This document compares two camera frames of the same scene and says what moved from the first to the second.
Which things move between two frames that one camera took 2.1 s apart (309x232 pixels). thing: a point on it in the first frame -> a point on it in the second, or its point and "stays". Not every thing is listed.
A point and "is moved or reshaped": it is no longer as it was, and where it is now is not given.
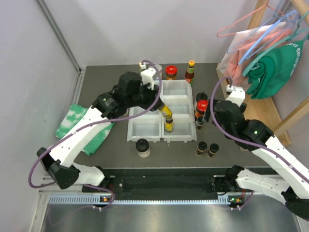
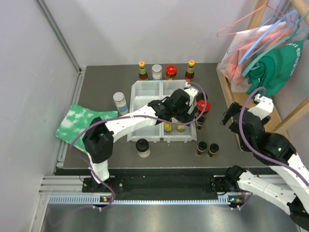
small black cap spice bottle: (199, 123) stays
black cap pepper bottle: (214, 148) stays
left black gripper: (152, 94) -> (185, 115)
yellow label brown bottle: (169, 125) stays
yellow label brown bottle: (165, 111) is moved or reshaped
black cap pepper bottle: (201, 147) stays
